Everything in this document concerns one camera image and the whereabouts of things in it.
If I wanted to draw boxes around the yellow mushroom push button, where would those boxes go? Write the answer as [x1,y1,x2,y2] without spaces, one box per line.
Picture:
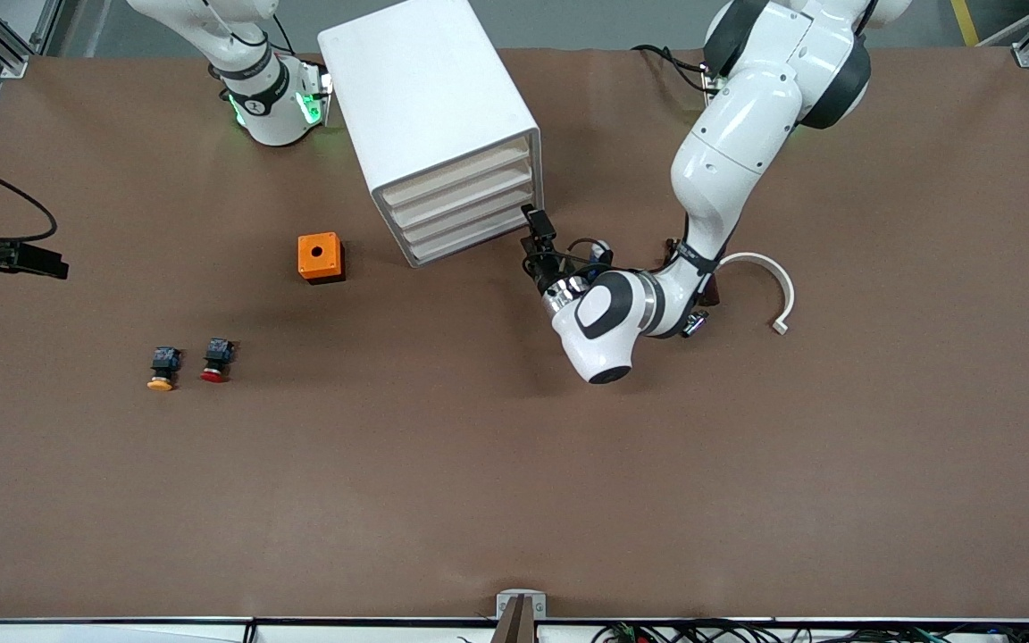
[146,347,183,392]

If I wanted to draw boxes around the red mushroom push button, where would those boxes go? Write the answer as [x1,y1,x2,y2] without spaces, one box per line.
[200,338,238,383]

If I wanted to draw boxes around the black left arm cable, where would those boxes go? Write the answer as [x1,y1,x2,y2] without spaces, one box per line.
[559,234,615,273]

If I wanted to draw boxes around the orange button enclosure box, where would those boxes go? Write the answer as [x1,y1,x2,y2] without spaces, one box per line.
[297,232,346,285]

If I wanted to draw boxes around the black base cable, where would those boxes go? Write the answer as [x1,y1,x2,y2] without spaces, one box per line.
[631,43,714,95]

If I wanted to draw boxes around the white half-ring pipe clamp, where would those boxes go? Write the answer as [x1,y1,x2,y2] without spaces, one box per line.
[718,253,796,336]

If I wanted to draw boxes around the metal table edge bracket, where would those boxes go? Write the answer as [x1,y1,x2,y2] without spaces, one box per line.
[497,591,547,619]

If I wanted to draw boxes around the brown post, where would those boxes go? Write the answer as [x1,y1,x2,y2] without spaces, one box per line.
[490,596,536,643]

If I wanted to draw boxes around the tangled floor cables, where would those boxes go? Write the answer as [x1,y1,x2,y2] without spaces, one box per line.
[590,619,1029,643]

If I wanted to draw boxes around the white table edge rail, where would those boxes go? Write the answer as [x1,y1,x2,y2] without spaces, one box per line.
[0,616,1029,643]

